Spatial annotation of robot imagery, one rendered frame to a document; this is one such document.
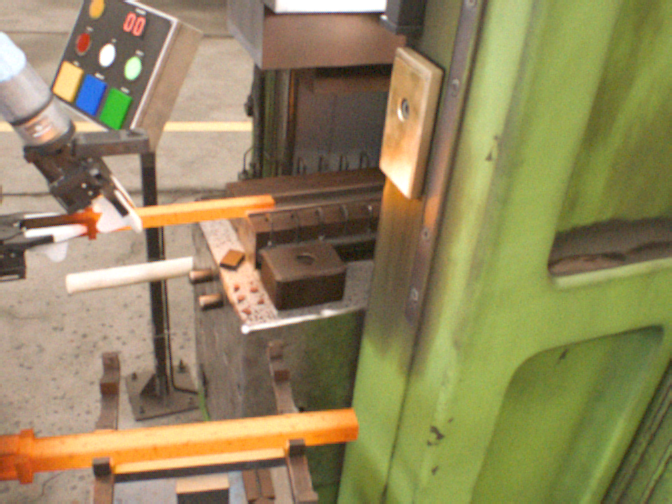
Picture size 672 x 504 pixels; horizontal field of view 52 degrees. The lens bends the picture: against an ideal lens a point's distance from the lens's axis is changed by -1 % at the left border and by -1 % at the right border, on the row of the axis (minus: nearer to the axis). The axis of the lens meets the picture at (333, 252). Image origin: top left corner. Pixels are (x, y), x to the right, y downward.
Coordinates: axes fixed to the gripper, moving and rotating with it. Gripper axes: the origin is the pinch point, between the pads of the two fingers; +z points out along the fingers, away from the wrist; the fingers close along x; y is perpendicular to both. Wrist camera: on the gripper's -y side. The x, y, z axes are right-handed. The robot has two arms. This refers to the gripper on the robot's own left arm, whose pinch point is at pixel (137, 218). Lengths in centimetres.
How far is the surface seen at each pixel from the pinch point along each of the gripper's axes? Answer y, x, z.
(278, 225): -19.2, 6.3, 11.5
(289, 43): -34.3, 7.4, -16.2
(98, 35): -6, -61, -10
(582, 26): -55, 47, -21
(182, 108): -4, -279, 117
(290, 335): -11.8, 22.0, 19.7
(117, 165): 35, -215, 95
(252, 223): -15.6, 4.7, 9.6
